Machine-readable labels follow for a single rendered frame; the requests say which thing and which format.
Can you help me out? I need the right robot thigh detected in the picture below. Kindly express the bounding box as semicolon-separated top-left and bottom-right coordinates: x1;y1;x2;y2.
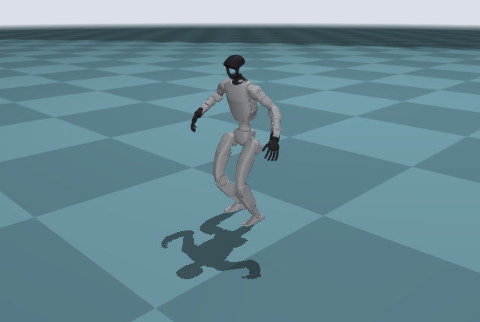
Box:
213;131;238;185

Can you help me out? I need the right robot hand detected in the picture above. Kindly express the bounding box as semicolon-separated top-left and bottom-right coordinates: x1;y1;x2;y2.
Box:
190;107;203;132

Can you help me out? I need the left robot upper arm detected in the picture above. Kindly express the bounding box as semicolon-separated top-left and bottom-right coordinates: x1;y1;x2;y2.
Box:
246;84;277;118

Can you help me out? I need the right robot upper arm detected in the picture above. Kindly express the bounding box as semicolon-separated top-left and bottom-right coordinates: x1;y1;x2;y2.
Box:
212;78;229;102

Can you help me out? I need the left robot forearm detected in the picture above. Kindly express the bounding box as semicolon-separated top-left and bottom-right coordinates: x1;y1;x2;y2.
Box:
271;107;281;138

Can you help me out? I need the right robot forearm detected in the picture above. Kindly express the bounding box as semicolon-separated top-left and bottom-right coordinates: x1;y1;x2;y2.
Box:
196;92;215;115

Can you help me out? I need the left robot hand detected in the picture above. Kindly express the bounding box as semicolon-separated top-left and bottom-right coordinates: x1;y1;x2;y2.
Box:
262;132;280;161

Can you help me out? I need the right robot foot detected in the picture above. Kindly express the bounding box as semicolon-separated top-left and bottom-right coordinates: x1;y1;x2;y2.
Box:
224;202;246;212

